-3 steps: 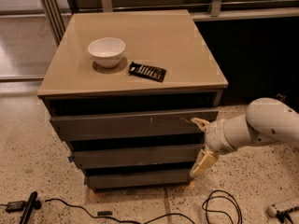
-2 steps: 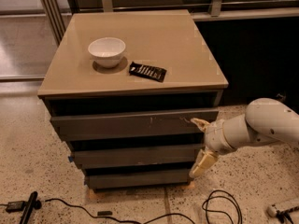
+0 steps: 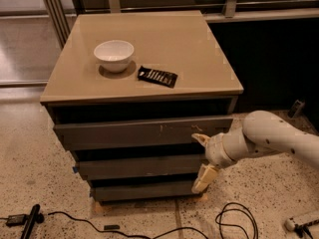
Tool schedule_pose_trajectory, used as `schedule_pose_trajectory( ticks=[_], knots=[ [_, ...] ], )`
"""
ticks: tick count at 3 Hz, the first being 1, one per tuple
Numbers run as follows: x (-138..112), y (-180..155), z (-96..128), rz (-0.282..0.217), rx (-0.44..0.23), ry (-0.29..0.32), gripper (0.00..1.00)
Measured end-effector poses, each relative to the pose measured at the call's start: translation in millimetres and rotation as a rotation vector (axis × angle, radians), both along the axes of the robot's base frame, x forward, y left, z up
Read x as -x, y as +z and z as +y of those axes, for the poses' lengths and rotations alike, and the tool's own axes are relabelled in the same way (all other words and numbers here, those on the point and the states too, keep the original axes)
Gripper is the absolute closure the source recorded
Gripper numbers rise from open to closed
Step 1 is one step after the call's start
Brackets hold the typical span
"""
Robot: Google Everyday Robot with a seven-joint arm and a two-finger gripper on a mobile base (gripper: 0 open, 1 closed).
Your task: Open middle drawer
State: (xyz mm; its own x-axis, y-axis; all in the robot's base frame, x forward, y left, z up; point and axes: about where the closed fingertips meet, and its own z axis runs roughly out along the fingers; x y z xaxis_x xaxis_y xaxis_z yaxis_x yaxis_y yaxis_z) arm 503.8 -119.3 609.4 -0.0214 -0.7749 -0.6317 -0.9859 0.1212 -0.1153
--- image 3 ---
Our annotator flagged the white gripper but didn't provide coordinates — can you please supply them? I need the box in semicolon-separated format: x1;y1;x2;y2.
191;128;246;194

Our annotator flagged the grey drawer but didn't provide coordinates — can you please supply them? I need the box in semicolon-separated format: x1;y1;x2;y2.
54;116;233;150
76;154;206;180
91;180;193;202

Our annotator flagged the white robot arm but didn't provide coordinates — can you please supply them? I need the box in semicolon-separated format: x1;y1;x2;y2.
191;111;319;194

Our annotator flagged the grey top drawer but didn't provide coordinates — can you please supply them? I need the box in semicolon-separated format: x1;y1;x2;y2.
54;116;233;150

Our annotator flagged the grey drawer cabinet beige top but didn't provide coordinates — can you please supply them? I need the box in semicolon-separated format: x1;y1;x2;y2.
41;11;243;189

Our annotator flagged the grey bottom drawer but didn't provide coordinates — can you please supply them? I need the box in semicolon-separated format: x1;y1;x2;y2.
91;180;193;202

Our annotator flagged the black snack packet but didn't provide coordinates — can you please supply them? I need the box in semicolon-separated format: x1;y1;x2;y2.
138;66;177;88

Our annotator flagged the small dark floor object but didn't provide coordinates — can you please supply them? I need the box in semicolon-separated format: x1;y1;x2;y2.
288;100;305;119

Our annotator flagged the white power strip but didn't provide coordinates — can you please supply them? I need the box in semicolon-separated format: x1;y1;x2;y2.
284;210;319;233

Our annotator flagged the blue tape piece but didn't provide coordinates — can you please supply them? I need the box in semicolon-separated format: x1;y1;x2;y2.
73;166;79;173

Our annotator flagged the white ceramic bowl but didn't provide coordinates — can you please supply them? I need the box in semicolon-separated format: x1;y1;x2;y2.
94;40;135;73

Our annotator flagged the black bar device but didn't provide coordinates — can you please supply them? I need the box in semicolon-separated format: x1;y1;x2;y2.
20;204;44;239

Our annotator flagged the black power adapter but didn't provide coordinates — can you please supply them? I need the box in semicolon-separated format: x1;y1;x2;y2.
6;214;28;227

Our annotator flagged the black floor cable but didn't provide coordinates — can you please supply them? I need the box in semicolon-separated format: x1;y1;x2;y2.
47;202;259;239

